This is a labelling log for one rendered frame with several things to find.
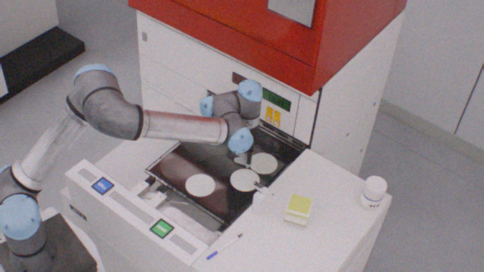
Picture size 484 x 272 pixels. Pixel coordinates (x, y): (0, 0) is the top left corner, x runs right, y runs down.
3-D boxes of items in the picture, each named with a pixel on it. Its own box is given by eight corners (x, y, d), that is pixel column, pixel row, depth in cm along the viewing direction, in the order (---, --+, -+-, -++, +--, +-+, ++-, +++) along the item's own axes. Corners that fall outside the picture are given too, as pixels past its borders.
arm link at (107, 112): (99, 113, 136) (262, 131, 164) (90, 87, 143) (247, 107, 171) (86, 149, 142) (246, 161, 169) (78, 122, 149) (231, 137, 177)
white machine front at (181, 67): (144, 78, 244) (140, -2, 216) (305, 171, 212) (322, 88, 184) (139, 82, 243) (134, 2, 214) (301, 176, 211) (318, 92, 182)
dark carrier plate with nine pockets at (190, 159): (212, 119, 218) (212, 118, 218) (288, 162, 205) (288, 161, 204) (150, 171, 198) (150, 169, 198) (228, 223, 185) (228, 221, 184)
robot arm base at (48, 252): (22, 287, 160) (13, 268, 153) (2, 252, 168) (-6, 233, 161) (66, 264, 167) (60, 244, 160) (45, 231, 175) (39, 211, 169)
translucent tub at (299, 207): (288, 205, 182) (291, 191, 177) (311, 211, 181) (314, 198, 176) (282, 223, 177) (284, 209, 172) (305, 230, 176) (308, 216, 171)
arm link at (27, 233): (10, 260, 155) (-3, 230, 146) (4, 225, 164) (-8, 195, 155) (50, 248, 159) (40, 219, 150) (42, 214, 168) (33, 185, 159)
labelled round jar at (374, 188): (365, 190, 188) (372, 171, 181) (383, 201, 185) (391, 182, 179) (355, 204, 184) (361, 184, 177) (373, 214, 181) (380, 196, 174)
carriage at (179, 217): (141, 189, 198) (141, 183, 196) (224, 245, 183) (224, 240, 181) (125, 202, 193) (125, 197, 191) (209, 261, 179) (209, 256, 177)
